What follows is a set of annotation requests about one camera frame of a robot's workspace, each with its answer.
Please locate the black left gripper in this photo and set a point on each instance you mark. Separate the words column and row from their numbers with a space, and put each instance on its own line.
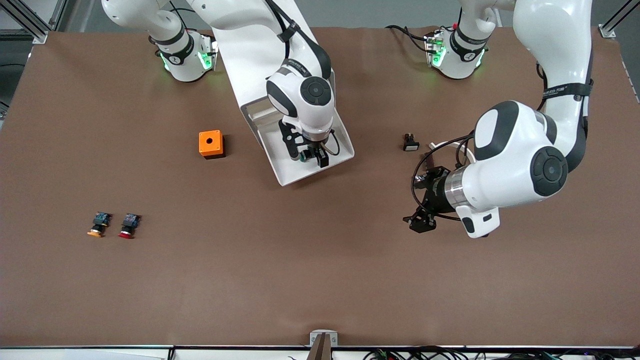
column 436, row 187

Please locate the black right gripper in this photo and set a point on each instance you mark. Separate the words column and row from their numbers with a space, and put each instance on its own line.
column 311, row 147

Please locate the green push button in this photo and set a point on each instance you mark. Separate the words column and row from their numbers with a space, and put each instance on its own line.
column 304, row 156

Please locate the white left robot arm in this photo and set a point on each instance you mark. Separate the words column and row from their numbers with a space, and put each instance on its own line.
column 515, row 165

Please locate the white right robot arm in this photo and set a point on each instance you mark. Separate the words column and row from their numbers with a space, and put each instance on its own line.
column 305, row 100

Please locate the orange button box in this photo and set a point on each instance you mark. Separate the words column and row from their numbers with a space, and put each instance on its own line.
column 210, row 142

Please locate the red push button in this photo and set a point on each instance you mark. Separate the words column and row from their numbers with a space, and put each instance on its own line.
column 129, row 226

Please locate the yellow push button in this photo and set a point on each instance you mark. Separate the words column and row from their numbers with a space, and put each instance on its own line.
column 99, row 223

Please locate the brown terminal block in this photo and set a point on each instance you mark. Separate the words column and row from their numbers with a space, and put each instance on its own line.
column 428, row 161

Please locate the brown table cover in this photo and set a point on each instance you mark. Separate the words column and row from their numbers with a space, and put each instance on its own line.
column 320, row 280

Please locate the black switch with white face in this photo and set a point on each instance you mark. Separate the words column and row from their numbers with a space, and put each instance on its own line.
column 411, row 144

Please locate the white curved bracket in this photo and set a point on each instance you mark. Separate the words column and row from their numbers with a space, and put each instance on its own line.
column 450, row 145

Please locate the grey metal bracket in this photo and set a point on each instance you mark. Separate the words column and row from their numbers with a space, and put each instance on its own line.
column 324, row 335

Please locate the brown metal post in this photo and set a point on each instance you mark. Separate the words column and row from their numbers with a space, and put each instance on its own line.
column 320, row 350

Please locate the aluminium frame profile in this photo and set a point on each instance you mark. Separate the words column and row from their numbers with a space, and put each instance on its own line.
column 607, row 31
column 37, row 36

